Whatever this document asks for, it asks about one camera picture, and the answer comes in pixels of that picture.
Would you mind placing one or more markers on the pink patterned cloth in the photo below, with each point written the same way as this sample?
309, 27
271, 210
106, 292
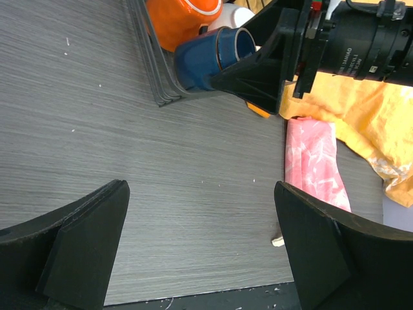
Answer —
311, 161

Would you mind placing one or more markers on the orange glass mug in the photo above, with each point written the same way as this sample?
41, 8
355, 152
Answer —
178, 21

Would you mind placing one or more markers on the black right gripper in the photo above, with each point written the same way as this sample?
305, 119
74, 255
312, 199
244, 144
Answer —
343, 38

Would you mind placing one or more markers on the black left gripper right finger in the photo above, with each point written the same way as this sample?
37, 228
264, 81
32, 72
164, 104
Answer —
340, 260

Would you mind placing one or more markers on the dark blue mug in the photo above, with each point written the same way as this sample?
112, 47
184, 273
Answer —
198, 60

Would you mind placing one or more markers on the yellow Mickey Mouse pillow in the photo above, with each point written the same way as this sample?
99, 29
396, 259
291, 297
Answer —
373, 118

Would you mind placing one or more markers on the white bowl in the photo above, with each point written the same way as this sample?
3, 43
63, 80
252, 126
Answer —
233, 16

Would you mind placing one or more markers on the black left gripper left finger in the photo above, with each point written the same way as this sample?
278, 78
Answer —
64, 259

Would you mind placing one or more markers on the grey wire dish rack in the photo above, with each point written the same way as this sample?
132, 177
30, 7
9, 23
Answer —
159, 63

